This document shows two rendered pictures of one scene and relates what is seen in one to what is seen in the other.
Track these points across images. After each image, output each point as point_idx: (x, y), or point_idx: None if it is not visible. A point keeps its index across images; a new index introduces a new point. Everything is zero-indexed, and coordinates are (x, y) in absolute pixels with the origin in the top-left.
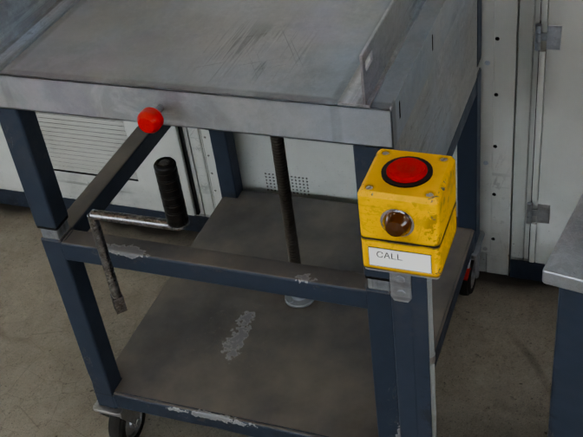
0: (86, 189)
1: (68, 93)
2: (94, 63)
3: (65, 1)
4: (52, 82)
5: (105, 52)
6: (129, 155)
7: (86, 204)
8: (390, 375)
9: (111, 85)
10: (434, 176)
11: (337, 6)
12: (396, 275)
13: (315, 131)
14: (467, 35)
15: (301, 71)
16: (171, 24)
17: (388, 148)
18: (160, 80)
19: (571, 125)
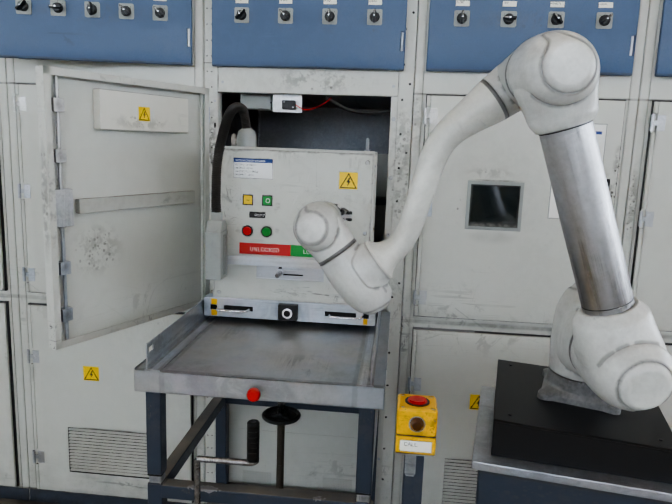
0: (169, 457)
1: (201, 382)
2: (214, 368)
3: (183, 342)
4: (193, 376)
5: (218, 364)
6: (191, 440)
7: (171, 465)
8: None
9: (229, 377)
10: (430, 402)
11: (334, 349)
12: (409, 459)
13: (342, 401)
14: None
15: (330, 373)
16: (249, 354)
17: (380, 409)
18: (256, 375)
19: None
